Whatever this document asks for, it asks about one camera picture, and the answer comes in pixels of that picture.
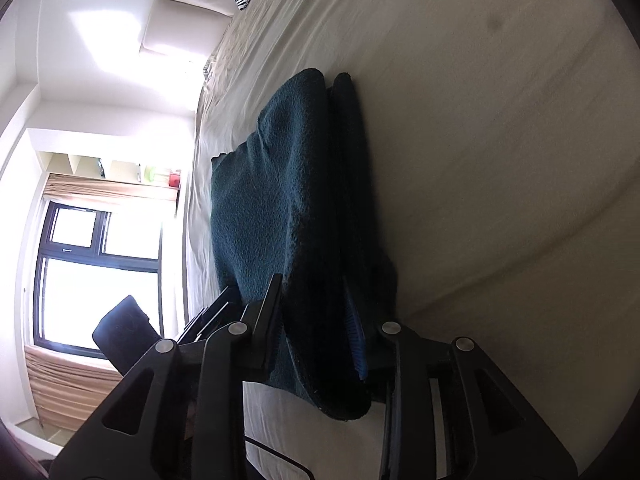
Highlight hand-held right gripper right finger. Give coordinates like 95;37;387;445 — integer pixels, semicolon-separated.
344;282;579;480

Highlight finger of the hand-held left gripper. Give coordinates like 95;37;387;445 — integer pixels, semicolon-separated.
175;284;247;345

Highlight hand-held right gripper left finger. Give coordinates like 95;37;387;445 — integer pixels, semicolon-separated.
47;273;286;480

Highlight dark green knit sweater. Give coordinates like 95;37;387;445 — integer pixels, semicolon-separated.
209;67;400;421

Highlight black framed window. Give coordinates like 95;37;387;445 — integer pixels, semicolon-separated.
36;200;165;362

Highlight beige curtain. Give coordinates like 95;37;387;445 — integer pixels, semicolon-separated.
24;344;123;432
41;172;182;204

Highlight green stool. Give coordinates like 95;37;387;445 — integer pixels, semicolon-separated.
141;163;172;187

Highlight beige bed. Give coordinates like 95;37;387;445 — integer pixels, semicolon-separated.
182;0;640;480

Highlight white padded headboard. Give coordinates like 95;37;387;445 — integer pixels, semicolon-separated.
141;0;237;58

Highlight white wall shelf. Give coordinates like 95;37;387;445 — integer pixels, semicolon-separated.
26;126;185;190

